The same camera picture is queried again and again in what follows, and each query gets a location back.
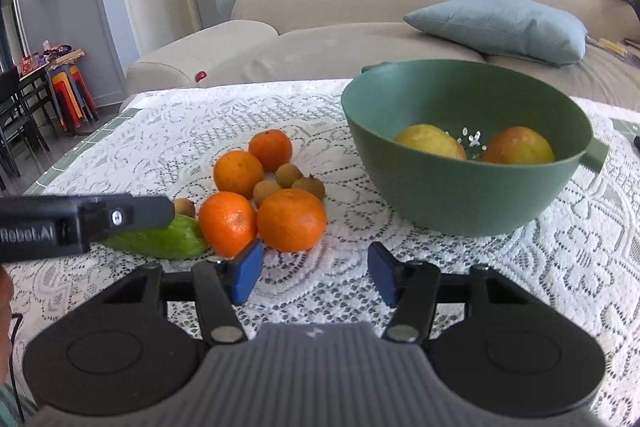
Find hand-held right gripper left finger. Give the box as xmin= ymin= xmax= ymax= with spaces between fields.
xmin=102 ymin=239 xmax=264 ymax=344

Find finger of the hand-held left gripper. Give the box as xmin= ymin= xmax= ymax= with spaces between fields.
xmin=75 ymin=194 xmax=176 ymax=245

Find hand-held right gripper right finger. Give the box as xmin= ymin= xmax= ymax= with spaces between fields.
xmin=367 ymin=242 xmax=531 ymax=345

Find green cucumber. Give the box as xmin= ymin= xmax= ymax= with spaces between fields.
xmin=102 ymin=214 xmax=210 ymax=262

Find orange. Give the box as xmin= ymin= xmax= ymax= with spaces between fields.
xmin=248 ymin=129 xmax=293 ymax=172
xmin=256 ymin=188 xmax=327 ymax=253
xmin=198 ymin=191 xmax=258 ymax=258
xmin=213 ymin=150 xmax=265 ymax=200

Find green colander bowl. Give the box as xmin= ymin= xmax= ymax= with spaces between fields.
xmin=341 ymin=60 xmax=610 ymax=238

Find white lace tablecloth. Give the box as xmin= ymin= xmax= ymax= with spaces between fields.
xmin=0 ymin=79 xmax=640 ymax=427

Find black dining chair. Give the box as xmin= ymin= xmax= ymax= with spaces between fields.
xmin=0 ymin=97 xmax=51 ymax=178

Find stack of coloured stools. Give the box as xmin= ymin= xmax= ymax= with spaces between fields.
xmin=47 ymin=64 xmax=98 ymax=130

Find yellow round fruit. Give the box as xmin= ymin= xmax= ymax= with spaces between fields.
xmin=394 ymin=123 xmax=467 ymax=160

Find black dining table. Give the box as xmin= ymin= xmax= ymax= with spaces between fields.
xmin=0 ymin=67 xmax=56 ymax=188

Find teal striped clothing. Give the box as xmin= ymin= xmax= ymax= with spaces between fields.
xmin=0 ymin=382 xmax=38 ymax=427

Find red yellow apple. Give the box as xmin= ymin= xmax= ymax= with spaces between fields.
xmin=481 ymin=127 xmax=555 ymax=165

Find beige sofa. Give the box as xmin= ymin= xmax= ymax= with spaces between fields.
xmin=125 ymin=0 xmax=640 ymax=108

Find light blue pillow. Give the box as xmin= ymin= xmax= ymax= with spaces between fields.
xmin=403 ymin=0 xmax=588 ymax=66

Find books on sofa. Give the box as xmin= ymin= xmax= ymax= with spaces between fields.
xmin=587 ymin=36 xmax=640 ymax=70

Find black cable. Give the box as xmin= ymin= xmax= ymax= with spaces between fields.
xmin=9 ymin=314 xmax=27 ymax=425

